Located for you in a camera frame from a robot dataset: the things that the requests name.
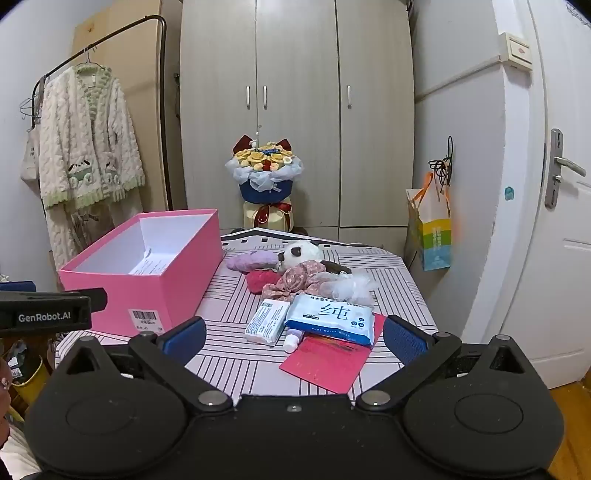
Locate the red envelope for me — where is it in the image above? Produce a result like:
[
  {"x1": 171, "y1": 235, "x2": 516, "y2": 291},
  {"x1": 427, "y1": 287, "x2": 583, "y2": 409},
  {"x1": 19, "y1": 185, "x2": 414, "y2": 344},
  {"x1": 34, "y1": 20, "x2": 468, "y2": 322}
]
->
[{"x1": 280, "y1": 334, "x2": 376, "y2": 394}]

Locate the black clothes rack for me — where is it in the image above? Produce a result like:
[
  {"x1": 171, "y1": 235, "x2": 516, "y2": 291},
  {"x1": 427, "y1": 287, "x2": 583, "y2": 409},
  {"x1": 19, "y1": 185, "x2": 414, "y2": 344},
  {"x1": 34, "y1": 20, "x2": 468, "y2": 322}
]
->
[{"x1": 20, "y1": 14, "x2": 172, "y2": 209}]

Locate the pink strawberry plush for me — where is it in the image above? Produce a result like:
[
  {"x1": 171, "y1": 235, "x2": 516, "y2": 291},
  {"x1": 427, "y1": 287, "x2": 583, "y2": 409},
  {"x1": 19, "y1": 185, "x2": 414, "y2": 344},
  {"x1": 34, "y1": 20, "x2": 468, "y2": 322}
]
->
[{"x1": 245, "y1": 270, "x2": 281, "y2": 295}]

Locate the toothpaste tube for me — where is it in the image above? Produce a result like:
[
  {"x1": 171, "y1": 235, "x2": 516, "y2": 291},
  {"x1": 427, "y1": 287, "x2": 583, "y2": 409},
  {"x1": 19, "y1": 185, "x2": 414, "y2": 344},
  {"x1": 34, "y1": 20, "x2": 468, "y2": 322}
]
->
[{"x1": 283, "y1": 329, "x2": 304, "y2": 354}]

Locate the white door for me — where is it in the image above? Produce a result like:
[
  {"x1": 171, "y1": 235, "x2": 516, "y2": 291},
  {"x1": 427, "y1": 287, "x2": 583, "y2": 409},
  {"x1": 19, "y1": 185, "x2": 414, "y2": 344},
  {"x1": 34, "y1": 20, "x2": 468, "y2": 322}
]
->
[{"x1": 501, "y1": 1, "x2": 590, "y2": 388}]

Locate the silver door handle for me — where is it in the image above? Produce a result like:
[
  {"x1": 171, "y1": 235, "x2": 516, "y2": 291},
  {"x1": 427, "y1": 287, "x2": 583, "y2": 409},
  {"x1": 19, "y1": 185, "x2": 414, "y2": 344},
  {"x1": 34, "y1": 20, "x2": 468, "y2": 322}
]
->
[{"x1": 544, "y1": 128, "x2": 587, "y2": 210}]

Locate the cream knitted cardigan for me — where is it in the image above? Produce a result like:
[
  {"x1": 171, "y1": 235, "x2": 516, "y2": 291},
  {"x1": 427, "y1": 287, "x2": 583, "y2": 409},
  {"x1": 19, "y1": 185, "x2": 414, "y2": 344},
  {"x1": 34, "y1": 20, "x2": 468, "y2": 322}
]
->
[{"x1": 20, "y1": 63, "x2": 145, "y2": 268}]

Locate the white brown plush toy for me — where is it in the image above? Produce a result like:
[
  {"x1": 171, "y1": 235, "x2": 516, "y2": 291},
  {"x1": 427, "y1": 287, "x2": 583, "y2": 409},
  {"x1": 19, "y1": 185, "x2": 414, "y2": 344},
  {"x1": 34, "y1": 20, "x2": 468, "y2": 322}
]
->
[{"x1": 277, "y1": 240, "x2": 352, "y2": 274}]

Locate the pink cardboard box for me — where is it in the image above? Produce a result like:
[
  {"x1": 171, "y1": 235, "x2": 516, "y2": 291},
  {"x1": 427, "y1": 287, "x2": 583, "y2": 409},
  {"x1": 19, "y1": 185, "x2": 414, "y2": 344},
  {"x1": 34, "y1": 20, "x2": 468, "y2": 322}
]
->
[{"x1": 58, "y1": 209, "x2": 223, "y2": 337}]

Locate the purple plush toy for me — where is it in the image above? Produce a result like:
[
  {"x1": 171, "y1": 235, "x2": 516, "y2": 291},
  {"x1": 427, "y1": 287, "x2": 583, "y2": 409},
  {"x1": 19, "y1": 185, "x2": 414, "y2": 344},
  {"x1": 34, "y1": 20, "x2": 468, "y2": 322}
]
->
[{"x1": 225, "y1": 250, "x2": 279, "y2": 274}]

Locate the striped table cloth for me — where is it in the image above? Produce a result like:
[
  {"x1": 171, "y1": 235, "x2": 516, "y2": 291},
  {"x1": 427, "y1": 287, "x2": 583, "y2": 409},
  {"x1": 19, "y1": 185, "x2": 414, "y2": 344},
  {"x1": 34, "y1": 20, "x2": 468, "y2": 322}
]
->
[{"x1": 186, "y1": 243, "x2": 437, "y2": 400}]

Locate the black cable bundle on hook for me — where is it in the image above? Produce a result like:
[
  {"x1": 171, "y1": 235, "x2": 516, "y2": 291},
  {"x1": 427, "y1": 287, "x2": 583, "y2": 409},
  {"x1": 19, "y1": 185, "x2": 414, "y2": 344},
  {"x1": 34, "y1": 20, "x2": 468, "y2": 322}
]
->
[{"x1": 427, "y1": 135, "x2": 456, "y2": 195}]

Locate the blue wet wipes pack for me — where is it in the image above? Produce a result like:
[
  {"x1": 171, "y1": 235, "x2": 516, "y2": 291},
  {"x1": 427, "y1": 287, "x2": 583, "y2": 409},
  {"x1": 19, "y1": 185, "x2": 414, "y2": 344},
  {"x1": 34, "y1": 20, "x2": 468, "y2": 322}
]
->
[{"x1": 286, "y1": 294, "x2": 375, "y2": 347}]

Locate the wall switch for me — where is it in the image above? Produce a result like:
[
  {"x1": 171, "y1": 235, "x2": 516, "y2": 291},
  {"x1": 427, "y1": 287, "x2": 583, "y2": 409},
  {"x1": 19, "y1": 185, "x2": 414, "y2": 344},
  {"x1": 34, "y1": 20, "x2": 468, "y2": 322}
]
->
[{"x1": 499, "y1": 32, "x2": 533, "y2": 72}]

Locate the colourful paper gift bag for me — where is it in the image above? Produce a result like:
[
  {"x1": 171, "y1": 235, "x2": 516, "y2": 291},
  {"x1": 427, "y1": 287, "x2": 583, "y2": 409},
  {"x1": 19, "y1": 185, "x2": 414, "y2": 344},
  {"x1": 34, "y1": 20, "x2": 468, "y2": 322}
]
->
[{"x1": 406, "y1": 172, "x2": 453, "y2": 272}]

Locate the flower bouquet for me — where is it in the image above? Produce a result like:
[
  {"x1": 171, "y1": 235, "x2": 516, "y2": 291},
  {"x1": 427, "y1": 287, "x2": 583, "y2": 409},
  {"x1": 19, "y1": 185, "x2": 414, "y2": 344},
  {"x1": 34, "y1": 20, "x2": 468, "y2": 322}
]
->
[{"x1": 225, "y1": 135, "x2": 304, "y2": 232}]

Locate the person's left hand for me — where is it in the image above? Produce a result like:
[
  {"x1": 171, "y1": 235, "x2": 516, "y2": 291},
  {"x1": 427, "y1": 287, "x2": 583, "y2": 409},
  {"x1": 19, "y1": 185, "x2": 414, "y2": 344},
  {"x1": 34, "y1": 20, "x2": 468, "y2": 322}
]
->
[{"x1": 0, "y1": 359, "x2": 12, "y2": 447}]

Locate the beige wardrobe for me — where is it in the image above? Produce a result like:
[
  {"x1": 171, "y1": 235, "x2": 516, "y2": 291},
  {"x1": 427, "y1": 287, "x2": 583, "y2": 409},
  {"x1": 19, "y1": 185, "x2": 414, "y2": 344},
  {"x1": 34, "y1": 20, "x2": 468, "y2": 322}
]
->
[{"x1": 180, "y1": 1, "x2": 415, "y2": 253}]

